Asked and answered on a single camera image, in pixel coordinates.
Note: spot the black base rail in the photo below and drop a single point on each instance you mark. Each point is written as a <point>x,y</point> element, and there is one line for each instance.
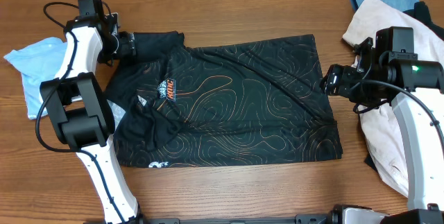
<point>297,219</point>

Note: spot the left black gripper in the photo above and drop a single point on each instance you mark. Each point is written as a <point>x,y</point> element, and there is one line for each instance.
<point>127,46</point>

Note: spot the black orange-patterned jersey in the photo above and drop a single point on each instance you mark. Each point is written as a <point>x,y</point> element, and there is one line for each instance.
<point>245,104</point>

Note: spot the cream white shirt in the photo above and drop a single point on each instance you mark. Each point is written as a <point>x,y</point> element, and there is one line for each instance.
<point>380,126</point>

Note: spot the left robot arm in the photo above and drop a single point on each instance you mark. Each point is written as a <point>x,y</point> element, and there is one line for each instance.
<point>79,112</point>

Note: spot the dark navy garment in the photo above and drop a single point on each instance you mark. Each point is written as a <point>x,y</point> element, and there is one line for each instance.
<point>421,12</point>

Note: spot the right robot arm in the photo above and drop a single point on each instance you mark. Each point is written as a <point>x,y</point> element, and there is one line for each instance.
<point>389,71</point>

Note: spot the folded light blue t-shirt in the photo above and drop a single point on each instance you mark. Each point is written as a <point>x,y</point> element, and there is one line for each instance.
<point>37,63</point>

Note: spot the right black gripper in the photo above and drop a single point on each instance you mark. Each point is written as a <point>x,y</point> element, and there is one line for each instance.
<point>331,79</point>

